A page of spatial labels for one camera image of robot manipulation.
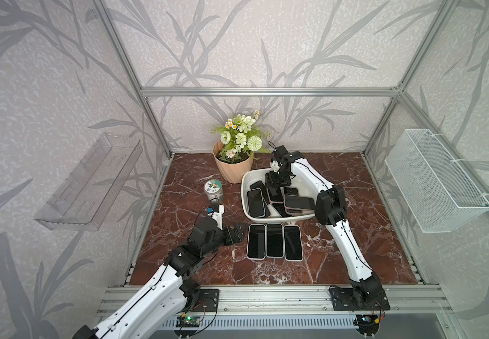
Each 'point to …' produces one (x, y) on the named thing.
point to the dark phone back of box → (260, 185)
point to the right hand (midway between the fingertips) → (271, 183)
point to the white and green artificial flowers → (240, 139)
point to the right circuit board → (367, 323)
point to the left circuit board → (188, 321)
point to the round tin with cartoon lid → (213, 188)
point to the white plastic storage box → (275, 212)
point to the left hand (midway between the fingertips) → (241, 228)
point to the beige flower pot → (233, 173)
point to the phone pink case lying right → (299, 205)
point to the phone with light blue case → (275, 240)
